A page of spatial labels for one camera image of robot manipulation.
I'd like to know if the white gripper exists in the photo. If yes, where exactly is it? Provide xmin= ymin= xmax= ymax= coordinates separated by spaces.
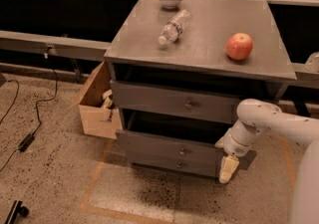
xmin=214 ymin=120 xmax=263 ymax=184

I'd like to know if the grey drawer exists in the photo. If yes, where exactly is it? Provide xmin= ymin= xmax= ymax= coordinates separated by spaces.
xmin=117 ymin=110 xmax=230 ymax=169
xmin=111 ymin=80 xmax=271 ymax=123
xmin=133 ymin=161 xmax=219 ymax=178

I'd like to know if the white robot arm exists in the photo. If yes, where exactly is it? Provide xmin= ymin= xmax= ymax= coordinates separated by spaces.
xmin=215 ymin=99 xmax=319 ymax=224

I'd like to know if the grey bottom drawer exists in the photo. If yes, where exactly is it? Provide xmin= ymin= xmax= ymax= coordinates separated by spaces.
xmin=133 ymin=161 xmax=219 ymax=178

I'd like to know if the grey top drawer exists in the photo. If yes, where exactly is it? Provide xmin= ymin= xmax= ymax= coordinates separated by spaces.
xmin=111 ymin=80 xmax=271 ymax=123

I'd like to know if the grey wooden drawer cabinet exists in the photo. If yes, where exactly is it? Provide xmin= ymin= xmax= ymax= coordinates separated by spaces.
xmin=104 ymin=0 xmax=297 ymax=182

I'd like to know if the open cardboard box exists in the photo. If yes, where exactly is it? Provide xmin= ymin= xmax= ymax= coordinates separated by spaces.
xmin=69 ymin=62 xmax=122 ymax=139

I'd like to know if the red apple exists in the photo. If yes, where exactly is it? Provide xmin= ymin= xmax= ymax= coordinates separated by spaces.
xmin=225 ymin=33 xmax=253 ymax=61

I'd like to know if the clear plastic water bottle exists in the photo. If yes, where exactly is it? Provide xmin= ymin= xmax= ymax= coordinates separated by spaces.
xmin=159 ymin=10 xmax=191 ymax=45

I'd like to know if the grey metal railing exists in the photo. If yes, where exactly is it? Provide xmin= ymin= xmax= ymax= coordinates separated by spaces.
xmin=0 ymin=0 xmax=319 ymax=90

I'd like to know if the black caster wheel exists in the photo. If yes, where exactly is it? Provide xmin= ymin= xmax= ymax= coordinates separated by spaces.
xmin=5 ymin=200 xmax=29 ymax=224

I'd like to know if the black power adapter with cable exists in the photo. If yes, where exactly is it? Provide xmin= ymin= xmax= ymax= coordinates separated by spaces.
xmin=0 ymin=44 xmax=59 ymax=173

